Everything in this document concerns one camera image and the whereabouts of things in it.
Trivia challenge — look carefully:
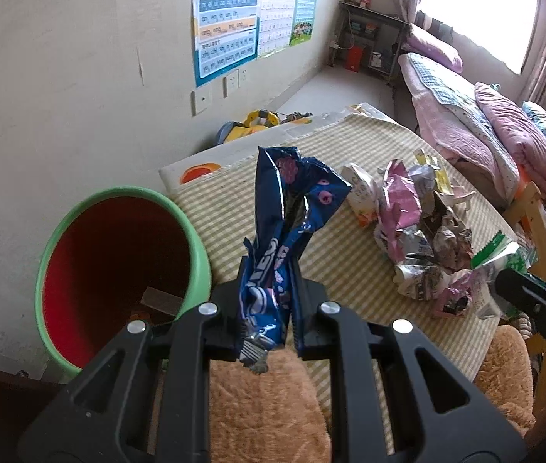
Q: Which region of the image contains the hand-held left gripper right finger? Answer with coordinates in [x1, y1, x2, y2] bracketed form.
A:
[287, 258, 529, 463]

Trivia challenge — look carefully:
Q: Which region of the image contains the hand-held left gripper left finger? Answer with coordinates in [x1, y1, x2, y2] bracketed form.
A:
[17, 255, 254, 463]

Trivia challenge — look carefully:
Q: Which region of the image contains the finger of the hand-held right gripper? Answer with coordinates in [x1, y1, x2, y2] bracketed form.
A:
[492, 267, 546, 382]

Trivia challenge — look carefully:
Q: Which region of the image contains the green white carton wrapper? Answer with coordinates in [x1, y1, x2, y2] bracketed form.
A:
[470, 231, 539, 319]

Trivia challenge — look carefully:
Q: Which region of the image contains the dark blue cookie wrapper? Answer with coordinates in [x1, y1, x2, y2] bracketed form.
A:
[238, 145, 353, 376]

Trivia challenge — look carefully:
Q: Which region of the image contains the pile of wrappers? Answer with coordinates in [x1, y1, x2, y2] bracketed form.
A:
[343, 149, 500, 319]

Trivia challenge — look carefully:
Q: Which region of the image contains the green waste bin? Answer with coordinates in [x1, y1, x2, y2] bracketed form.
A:
[34, 186, 213, 382]

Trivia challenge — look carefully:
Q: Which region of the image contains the striped beige tablecloth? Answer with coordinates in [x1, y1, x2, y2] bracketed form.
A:
[164, 103, 529, 449]

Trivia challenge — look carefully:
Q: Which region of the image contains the tan plush toy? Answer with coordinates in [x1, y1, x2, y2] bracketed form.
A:
[208, 325, 536, 463]

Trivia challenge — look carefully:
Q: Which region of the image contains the wooden chair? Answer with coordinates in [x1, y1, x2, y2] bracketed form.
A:
[504, 178, 546, 425]

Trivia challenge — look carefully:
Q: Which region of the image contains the pink quilt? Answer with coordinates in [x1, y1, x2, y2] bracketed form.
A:
[475, 82, 546, 203]

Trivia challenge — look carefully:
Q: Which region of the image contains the white table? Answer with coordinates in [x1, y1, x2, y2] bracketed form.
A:
[158, 103, 399, 198]

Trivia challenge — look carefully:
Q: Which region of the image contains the yellow toy truck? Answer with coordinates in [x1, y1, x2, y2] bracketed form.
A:
[215, 108, 312, 144]

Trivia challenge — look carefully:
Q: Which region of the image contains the bed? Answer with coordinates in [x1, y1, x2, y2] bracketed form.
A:
[398, 24, 546, 261]

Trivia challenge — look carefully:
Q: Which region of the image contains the blue plaid blanket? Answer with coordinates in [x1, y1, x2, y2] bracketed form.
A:
[408, 53, 519, 203]

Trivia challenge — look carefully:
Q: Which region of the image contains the purple pillow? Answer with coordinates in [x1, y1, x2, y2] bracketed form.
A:
[405, 24, 464, 71]

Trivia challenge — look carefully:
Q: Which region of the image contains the window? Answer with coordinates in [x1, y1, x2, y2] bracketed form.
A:
[418, 0, 541, 73]

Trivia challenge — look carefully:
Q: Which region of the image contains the dark metal shelf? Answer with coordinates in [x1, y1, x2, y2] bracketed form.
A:
[328, 0, 411, 90]

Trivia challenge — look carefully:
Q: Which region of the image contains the white wall plate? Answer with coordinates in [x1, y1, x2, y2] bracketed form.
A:
[191, 86, 211, 117]

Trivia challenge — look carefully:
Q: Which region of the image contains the white wall socket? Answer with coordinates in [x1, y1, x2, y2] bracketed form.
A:
[222, 68, 239, 100]

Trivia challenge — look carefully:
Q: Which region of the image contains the blue bordered wall poster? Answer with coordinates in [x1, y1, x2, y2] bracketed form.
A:
[191, 0, 260, 88]

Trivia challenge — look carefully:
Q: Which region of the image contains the white chart wall poster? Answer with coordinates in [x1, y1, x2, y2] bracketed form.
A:
[256, 0, 301, 59]

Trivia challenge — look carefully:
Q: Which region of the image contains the green bordered wall poster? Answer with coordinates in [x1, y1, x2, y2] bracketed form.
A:
[288, 0, 322, 47]

